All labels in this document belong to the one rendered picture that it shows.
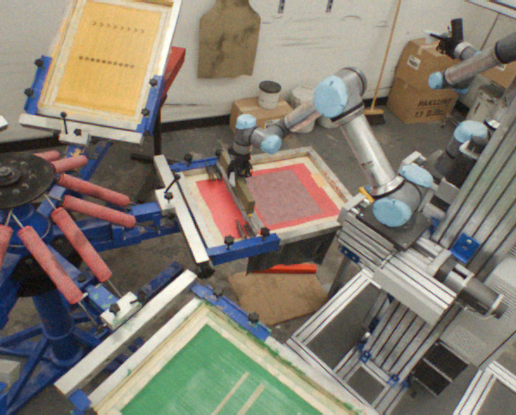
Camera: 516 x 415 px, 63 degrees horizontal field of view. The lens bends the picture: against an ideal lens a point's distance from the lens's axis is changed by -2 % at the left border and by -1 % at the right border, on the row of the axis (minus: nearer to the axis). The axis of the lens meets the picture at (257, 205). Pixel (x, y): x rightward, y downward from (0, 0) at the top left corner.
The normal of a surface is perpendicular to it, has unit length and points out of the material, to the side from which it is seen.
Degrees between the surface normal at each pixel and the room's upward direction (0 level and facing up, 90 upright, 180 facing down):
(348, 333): 0
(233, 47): 90
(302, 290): 0
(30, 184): 0
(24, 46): 90
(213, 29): 88
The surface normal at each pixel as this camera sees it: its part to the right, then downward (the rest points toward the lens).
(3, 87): 0.40, 0.67
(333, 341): 0.13, -0.72
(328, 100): -0.66, 0.37
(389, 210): -0.53, 0.60
